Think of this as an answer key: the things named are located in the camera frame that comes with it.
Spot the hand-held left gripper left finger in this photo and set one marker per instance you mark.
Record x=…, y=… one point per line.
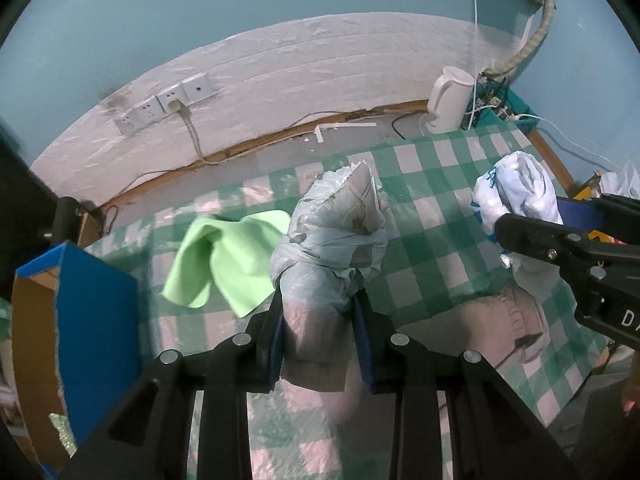
x=275, y=355

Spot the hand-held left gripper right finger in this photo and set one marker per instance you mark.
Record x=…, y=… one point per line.
x=364, y=355

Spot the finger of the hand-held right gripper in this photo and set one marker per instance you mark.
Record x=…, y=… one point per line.
x=580, y=212
x=540, y=240

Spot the white and blue plastic bag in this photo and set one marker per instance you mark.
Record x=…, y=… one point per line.
x=520, y=190

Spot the cardboard box with blue rim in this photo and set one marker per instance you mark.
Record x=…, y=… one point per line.
x=100, y=340

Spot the green bubble wrap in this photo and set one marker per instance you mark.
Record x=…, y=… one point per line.
x=62, y=435

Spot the person's right hand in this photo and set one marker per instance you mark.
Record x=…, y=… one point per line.
x=632, y=400

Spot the crumpled white plastic bag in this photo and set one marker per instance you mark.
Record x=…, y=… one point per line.
x=625, y=180

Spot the grey cloth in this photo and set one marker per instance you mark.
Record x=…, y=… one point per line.
x=500, y=315

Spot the light green microfiber cloth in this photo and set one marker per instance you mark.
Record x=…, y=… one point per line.
x=225, y=265

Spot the green checked tablecloth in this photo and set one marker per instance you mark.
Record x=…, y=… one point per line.
x=430, y=270

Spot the teal basket with power strip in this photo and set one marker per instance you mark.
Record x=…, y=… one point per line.
x=505, y=105

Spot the white electric kettle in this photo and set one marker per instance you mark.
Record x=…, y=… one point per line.
x=450, y=95

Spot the beige insulated pipe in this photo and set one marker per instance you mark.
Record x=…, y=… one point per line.
x=542, y=25

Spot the white plastic strip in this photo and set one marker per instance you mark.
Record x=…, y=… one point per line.
x=345, y=125

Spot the black cylindrical device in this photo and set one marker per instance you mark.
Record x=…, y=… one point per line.
x=67, y=220

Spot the black hanging clothing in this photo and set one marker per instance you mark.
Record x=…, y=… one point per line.
x=20, y=185

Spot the white round-hole wall plate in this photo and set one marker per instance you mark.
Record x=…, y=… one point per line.
x=198, y=87

